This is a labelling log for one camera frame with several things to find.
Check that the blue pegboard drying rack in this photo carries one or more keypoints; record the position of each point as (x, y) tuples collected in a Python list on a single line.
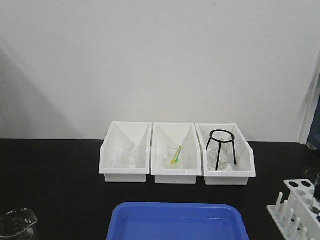
[(314, 135)]

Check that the white test tube rack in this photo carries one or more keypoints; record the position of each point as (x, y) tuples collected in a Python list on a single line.
[(293, 216)]

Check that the middle white storage bin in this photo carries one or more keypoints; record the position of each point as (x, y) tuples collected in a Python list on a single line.
[(184, 133)]

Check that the white storage bin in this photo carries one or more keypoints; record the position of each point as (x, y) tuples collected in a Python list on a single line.
[(234, 175), (184, 133), (120, 135)]

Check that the yellow green droppers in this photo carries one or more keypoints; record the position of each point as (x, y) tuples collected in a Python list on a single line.
[(176, 156)]

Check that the left white storage bin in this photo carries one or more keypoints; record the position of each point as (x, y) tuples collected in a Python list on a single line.
[(120, 135)]

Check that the glass flask under tripod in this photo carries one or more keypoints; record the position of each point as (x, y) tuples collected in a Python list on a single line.
[(218, 157)]

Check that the right white storage bin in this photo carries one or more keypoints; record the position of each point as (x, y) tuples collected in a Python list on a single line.
[(234, 175)]

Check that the blue plastic tray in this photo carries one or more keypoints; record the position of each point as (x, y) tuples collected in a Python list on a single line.
[(176, 221)]

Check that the black wire tripod stand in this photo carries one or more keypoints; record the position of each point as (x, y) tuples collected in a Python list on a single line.
[(223, 136)]

